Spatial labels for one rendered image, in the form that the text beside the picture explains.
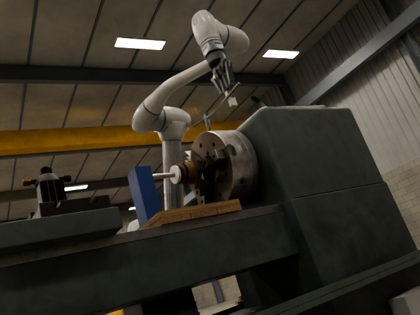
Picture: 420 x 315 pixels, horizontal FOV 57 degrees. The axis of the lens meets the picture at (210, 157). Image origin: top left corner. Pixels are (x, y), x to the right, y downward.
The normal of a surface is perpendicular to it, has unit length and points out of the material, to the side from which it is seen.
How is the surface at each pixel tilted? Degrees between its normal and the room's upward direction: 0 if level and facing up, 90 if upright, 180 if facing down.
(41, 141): 90
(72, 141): 90
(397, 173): 90
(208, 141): 90
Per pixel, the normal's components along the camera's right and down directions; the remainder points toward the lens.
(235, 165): 0.55, -0.14
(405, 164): -0.84, 0.08
